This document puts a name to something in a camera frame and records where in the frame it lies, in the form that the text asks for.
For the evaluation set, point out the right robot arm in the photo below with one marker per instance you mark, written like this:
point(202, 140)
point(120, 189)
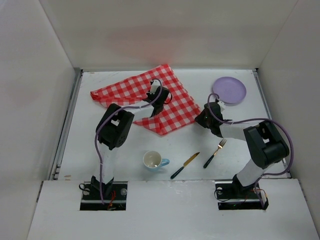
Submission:
point(265, 144)

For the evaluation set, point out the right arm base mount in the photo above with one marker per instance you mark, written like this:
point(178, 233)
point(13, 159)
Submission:
point(230, 198)

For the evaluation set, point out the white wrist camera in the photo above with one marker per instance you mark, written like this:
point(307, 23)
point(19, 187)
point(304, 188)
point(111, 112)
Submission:
point(154, 86)
point(222, 105)

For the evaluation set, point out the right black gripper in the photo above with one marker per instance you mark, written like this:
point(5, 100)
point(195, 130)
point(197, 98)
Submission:
point(202, 120)

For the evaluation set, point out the gold fork dark handle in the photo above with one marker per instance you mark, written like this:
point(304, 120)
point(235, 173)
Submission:
point(219, 147)

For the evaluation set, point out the lilac plastic plate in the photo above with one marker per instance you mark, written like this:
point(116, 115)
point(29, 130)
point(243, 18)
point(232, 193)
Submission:
point(230, 90)

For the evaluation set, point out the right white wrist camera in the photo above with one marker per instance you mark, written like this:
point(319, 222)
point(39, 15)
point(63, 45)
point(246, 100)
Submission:
point(222, 105)

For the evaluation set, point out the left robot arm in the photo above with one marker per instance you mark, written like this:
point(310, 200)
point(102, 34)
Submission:
point(113, 129)

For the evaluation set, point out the red white checkered cloth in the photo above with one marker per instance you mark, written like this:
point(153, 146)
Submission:
point(180, 109)

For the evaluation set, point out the gold knife dark handle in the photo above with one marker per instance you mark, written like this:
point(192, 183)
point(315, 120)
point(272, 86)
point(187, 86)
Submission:
point(184, 165)

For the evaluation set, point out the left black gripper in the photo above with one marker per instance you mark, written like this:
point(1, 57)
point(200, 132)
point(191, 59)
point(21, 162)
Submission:
point(157, 107)

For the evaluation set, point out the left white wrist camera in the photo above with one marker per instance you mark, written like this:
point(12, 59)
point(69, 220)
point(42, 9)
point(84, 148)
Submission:
point(154, 86)

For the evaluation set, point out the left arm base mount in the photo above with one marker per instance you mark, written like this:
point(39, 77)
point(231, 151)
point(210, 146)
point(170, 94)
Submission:
point(114, 199)

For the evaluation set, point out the white mug blue handle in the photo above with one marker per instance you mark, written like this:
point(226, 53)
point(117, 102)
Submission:
point(153, 161)

